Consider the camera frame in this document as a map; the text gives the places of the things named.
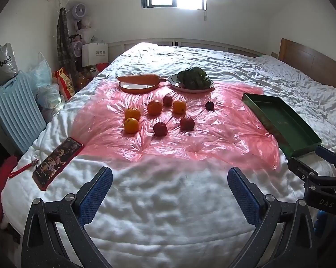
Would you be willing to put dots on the smartphone in red case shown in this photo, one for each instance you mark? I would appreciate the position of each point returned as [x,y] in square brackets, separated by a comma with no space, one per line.
[57,159]

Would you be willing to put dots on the small dark purple plum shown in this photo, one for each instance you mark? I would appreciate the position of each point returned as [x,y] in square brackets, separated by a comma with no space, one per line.
[209,105]

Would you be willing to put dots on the plaid scarf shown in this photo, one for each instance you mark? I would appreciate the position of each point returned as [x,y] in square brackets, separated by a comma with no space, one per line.
[63,44]

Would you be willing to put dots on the dark red plum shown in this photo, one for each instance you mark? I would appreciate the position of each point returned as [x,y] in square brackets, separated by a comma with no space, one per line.
[167,100]

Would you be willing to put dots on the large bumpy mandarin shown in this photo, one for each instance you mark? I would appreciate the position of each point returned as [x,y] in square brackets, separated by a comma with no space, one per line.
[154,107]

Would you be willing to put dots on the orange drink bottles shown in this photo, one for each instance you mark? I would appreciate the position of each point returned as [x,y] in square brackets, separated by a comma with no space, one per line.
[83,79]

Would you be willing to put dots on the pink plastic sheet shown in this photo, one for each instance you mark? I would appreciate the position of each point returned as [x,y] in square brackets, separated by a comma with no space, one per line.
[212,134]

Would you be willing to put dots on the translucent bluish plastic bag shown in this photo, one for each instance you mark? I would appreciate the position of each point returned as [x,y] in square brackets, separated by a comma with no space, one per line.
[41,72]

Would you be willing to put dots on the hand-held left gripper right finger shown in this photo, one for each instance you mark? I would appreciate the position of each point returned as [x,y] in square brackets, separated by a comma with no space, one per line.
[243,198]

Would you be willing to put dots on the wooden headboard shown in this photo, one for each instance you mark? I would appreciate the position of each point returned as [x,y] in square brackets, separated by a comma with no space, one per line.
[310,58]

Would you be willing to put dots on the green metal tray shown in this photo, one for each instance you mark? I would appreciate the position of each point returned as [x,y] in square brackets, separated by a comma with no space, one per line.
[285,120]

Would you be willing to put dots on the white plastic bag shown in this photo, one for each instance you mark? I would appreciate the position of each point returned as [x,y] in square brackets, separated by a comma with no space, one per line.
[49,96]

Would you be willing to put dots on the white bed rail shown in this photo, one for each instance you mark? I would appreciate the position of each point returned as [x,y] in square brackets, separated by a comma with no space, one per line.
[184,43]

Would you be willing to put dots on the white quilted bed cover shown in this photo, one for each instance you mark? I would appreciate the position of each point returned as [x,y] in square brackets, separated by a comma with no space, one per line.
[170,215]

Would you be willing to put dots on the person's right hand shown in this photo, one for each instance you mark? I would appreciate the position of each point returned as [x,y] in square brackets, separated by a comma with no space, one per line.
[322,223]

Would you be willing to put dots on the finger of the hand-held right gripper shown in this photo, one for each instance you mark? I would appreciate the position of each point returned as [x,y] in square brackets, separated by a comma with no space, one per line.
[324,152]
[299,167]

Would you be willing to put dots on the white dark-rimmed plate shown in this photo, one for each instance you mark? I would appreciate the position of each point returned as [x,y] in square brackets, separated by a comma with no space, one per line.
[179,86]

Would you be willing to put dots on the carrot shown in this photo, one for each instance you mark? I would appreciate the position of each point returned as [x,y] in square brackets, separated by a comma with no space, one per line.
[138,79]

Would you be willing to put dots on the grey printed plastic bag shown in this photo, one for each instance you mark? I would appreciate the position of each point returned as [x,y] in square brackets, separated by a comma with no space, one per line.
[3,61]

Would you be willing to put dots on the smooth orange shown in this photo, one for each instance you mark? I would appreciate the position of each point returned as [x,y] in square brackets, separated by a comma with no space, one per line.
[131,125]
[132,113]
[179,107]

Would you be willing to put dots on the light blue ribbed suitcase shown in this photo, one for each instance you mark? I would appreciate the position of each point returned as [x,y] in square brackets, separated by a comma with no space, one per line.
[17,109]

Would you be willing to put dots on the orange rice bag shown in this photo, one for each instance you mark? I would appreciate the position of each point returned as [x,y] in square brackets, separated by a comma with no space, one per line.
[65,83]

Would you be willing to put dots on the orange-rimmed plate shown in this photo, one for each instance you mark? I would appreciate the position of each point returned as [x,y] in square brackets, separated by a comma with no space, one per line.
[134,88]

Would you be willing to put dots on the leafy green vegetable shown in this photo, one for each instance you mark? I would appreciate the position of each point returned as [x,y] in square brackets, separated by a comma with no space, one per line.
[194,78]

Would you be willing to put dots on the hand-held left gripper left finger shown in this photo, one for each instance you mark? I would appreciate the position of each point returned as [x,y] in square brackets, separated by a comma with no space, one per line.
[97,198]

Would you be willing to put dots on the white paper shopping bag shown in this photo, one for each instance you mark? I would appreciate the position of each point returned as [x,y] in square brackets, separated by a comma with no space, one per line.
[95,54]

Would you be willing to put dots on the small white fan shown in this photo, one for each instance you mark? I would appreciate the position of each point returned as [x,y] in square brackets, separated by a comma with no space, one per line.
[76,48]
[79,11]

